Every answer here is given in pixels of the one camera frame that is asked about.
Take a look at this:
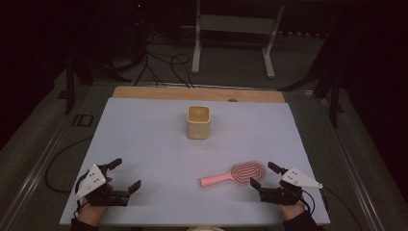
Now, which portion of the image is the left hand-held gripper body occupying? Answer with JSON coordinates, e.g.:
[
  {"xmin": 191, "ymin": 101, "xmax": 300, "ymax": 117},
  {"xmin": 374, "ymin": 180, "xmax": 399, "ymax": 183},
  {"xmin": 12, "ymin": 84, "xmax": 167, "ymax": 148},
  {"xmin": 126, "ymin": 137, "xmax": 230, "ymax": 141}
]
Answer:
[{"xmin": 74, "ymin": 164, "xmax": 131, "ymax": 208}]

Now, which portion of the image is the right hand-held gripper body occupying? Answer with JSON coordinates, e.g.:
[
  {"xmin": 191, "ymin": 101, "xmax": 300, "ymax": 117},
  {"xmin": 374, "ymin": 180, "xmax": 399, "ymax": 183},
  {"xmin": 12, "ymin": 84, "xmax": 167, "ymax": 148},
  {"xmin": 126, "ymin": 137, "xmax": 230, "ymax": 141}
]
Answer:
[{"xmin": 258, "ymin": 166, "xmax": 324, "ymax": 206}]

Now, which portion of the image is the pink hairbrush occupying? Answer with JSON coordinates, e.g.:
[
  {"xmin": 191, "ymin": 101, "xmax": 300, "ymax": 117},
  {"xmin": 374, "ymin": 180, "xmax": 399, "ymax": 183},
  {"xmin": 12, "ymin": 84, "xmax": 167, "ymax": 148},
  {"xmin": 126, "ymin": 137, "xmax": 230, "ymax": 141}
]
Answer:
[{"xmin": 199, "ymin": 160, "xmax": 267, "ymax": 189}]

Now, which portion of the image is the square wooden cup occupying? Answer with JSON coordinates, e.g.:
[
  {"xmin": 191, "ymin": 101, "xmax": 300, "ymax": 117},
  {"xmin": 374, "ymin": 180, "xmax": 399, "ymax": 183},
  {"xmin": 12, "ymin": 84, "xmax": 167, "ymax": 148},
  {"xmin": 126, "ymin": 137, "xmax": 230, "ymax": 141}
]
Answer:
[{"xmin": 186, "ymin": 105, "xmax": 212, "ymax": 141}]

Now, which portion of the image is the person's right hand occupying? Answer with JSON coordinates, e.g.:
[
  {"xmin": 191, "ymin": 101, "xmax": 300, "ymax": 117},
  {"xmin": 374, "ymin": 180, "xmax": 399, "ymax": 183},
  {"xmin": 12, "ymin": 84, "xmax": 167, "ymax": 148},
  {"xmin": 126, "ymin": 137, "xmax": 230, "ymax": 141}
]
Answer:
[{"xmin": 278, "ymin": 199, "xmax": 308, "ymax": 222}]

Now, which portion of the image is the person's left hand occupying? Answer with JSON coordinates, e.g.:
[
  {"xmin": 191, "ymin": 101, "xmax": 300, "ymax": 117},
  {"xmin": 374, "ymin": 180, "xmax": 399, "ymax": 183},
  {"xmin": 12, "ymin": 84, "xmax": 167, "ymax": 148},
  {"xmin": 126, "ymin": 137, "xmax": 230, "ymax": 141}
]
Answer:
[{"xmin": 76, "ymin": 176, "xmax": 114, "ymax": 227}]

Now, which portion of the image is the white table mat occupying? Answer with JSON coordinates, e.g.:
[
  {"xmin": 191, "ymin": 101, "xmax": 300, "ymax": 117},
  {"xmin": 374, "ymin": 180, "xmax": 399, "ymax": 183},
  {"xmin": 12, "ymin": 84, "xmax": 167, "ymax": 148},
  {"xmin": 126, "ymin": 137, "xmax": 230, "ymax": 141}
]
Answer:
[{"xmin": 59, "ymin": 96, "xmax": 331, "ymax": 227}]

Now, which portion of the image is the black tripod stand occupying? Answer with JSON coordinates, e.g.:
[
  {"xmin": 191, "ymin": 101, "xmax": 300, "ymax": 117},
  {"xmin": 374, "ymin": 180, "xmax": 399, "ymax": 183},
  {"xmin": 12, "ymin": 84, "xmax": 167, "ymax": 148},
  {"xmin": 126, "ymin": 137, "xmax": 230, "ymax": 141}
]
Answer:
[
  {"xmin": 57, "ymin": 47, "xmax": 133, "ymax": 116},
  {"xmin": 277, "ymin": 18, "xmax": 346, "ymax": 129}
]

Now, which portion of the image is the wooden table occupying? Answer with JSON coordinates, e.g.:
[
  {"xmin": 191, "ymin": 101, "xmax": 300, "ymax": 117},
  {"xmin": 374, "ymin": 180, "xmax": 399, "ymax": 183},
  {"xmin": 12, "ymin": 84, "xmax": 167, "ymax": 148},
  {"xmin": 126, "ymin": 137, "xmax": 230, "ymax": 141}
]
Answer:
[{"xmin": 112, "ymin": 86, "xmax": 286, "ymax": 104}]

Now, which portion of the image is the white metal stand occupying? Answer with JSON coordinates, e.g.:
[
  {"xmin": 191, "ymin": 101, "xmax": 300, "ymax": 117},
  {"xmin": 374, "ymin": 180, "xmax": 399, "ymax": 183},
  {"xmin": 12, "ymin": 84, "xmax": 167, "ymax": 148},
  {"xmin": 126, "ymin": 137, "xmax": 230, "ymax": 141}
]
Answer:
[{"xmin": 181, "ymin": 0, "xmax": 287, "ymax": 80}]

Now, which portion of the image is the left hand-held gripper cable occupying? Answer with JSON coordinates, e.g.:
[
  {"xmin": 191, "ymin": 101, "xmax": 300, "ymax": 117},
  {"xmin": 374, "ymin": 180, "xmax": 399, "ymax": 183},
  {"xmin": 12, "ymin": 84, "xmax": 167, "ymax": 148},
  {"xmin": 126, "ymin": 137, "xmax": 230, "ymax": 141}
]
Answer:
[{"xmin": 72, "ymin": 171, "xmax": 90, "ymax": 219}]

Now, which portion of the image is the hand-held gripper cable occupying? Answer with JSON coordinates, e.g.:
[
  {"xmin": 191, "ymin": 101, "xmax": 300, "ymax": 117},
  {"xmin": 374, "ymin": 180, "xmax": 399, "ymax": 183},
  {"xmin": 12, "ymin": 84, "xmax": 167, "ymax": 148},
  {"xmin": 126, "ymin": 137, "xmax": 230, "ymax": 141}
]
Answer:
[
  {"xmin": 72, "ymin": 171, "xmax": 90, "ymax": 219},
  {"xmin": 299, "ymin": 188, "xmax": 318, "ymax": 215}
]

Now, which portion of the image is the right hand-held gripper cable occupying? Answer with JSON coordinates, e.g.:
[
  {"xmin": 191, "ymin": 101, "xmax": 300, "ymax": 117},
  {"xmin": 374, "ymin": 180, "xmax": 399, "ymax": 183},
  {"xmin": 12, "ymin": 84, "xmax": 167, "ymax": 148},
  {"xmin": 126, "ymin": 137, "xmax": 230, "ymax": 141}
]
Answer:
[{"xmin": 299, "ymin": 188, "xmax": 318, "ymax": 215}]

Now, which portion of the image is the black square floor frame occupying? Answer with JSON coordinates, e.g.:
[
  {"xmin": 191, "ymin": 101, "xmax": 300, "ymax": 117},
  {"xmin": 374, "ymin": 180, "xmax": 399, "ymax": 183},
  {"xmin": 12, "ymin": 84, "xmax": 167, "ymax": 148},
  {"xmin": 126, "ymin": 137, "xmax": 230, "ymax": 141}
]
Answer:
[{"xmin": 70, "ymin": 113, "xmax": 95, "ymax": 128}]

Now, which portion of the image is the aluminium floor rail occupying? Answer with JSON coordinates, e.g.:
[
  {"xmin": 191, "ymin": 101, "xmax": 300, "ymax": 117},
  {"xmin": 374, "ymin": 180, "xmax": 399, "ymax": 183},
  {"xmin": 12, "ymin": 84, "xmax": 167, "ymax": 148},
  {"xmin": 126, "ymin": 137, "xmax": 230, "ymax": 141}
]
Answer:
[
  {"xmin": 316, "ymin": 95, "xmax": 400, "ymax": 231},
  {"xmin": 0, "ymin": 107, "xmax": 83, "ymax": 231}
]

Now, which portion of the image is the black floor cable bundle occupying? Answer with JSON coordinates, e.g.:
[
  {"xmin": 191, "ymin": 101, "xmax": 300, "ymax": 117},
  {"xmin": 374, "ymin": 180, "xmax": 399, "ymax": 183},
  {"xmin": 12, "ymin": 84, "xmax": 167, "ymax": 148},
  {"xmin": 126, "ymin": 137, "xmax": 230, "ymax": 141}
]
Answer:
[{"xmin": 133, "ymin": 30, "xmax": 195, "ymax": 90}]

